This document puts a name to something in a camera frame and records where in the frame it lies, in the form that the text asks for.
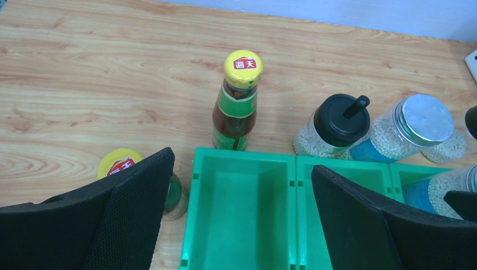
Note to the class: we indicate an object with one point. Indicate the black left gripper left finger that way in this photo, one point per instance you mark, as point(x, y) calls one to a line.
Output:
point(112, 223)

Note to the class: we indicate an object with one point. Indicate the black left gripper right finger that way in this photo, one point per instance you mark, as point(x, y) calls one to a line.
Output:
point(367, 230)

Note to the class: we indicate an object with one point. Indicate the tall yellow-capped sauce bottle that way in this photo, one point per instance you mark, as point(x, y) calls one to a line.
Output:
point(235, 111)

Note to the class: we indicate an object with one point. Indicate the silver-lid jar in bin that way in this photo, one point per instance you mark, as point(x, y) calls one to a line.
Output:
point(428, 194)

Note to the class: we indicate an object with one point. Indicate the black-spout seasoning jar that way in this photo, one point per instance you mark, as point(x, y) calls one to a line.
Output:
point(340, 121)
point(461, 144)

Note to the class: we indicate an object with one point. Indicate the green three-compartment plastic bin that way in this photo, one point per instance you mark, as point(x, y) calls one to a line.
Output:
point(251, 210)

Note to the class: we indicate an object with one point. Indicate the right black-spout seasoning jar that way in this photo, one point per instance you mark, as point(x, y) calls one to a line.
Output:
point(461, 144)

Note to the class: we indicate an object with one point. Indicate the white perforated plastic basket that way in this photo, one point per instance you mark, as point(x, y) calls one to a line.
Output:
point(471, 63)

